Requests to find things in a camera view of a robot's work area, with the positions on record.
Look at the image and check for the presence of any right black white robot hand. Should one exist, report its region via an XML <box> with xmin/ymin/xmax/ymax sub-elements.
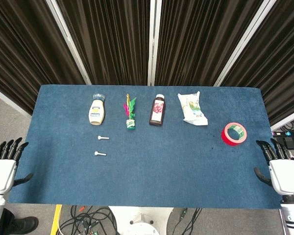
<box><xmin>253</xmin><ymin>138</ymin><xmax>294</xmax><ymax>196</ymax></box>

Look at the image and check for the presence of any brown bottle with red label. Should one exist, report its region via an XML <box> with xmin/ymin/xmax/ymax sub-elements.
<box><xmin>148</xmin><ymin>94</ymin><xmax>167</xmax><ymax>127</ymax></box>

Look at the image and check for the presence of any black shoe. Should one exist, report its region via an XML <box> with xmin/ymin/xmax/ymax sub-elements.
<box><xmin>2</xmin><ymin>208</ymin><xmax>39</xmax><ymax>235</ymax></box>

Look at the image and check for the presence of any white frame rail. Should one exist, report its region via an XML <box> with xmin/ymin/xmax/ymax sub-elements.
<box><xmin>270</xmin><ymin>113</ymin><xmax>294</xmax><ymax>132</ymax></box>
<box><xmin>0</xmin><ymin>84</ymin><xmax>33</xmax><ymax>118</ymax></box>

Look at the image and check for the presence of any black cable with green plug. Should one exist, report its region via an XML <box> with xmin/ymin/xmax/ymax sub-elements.
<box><xmin>166</xmin><ymin>207</ymin><xmax>203</xmax><ymax>235</ymax></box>

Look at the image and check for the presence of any colourful feather shuttlecock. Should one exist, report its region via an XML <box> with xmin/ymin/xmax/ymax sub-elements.
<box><xmin>123</xmin><ymin>93</ymin><xmax>137</xmax><ymax>130</ymax></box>

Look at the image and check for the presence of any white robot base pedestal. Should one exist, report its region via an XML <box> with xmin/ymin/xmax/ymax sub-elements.
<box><xmin>108</xmin><ymin>206</ymin><xmax>174</xmax><ymax>235</ymax></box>

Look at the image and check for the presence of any white plastic snack package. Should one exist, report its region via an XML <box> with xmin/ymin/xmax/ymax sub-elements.
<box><xmin>177</xmin><ymin>91</ymin><xmax>209</xmax><ymax>127</ymax></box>

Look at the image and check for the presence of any black floor cable tangle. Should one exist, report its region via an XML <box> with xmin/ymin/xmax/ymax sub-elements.
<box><xmin>58</xmin><ymin>205</ymin><xmax>120</xmax><ymax>235</ymax></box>

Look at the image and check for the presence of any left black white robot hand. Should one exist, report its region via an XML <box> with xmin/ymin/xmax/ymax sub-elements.
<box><xmin>0</xmin><ymin>137</ymin><xmax>34</xmax><ymax>194</ymax></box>

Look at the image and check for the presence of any cream mayonnaise squeeze bottle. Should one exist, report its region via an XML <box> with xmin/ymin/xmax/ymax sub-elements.
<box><xmin>88</xmin><ymin>93</ymin><xmax>106</xmax><ymax>126</ymax></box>

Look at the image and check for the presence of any black power strip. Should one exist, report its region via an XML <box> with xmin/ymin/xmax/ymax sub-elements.
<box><xmin>271</xmin><ymin>130</ymin><xmax>294</xmax><ymax>137</ymax></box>

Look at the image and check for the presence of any dark pleated curtain panel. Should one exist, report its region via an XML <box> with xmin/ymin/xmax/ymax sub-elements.
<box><xmin>56</xmin><ymin>0</ymin><xmax>152</xmax><ymax>86</ymax></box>
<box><xmin>154</xmin><ymin>0</ymin><xmax>264</xmax><ymax>87</ymax></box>
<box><xmin>221</xmin><ymin>0</ymin><xmax>294</xmax><ymax>127</ymax></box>
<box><xmin>0</xmin><ymin>0</ymin><xmax>87</xmax><ymax>116</ymax></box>

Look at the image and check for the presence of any red adhesive tape roll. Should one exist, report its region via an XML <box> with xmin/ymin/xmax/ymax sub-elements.
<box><xmin>220</xmin><ymin>122</ymin><xmax>247</xmax><ymax>147</ymax></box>

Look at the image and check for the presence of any blue table cloth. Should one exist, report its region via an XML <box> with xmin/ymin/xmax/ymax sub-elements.
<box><xmin>7</xmin><ymin>84</ymin><xmax>289</xmax><ymax>210</ymax></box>

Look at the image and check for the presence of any white frame post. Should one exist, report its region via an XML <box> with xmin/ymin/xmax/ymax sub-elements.
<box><xmin>213</xmin><ymin>0</ymin><xmax>277</xmax><ymax>87</ymax></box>
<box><xmin>147</xmin><ymin>0</ymin><xmax>162</xmax><ymax>86</ymax></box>
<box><xmin>45</xmin><ymin>0</ymin><xmax>92</xmax><ymax>86</ymax></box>

